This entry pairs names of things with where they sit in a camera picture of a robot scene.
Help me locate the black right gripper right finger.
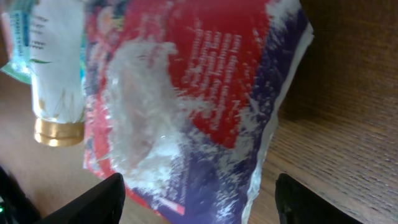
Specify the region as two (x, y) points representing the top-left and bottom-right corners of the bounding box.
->
(275, 173), (361, 224)

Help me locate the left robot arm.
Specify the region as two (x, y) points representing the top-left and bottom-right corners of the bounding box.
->
(1, 169), (126, 224)

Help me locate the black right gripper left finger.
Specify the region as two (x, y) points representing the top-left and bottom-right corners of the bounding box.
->
(35, 173), (126, 224)

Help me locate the red purple tissue pack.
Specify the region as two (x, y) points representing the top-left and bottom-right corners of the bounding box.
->
(83, 0), (313, 223)

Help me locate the teal soap pouch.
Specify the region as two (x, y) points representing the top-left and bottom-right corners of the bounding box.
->
(1, 0), (34, 85)

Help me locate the white tube gold cap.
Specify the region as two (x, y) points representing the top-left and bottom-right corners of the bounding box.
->
(29, 0), (85, 147)

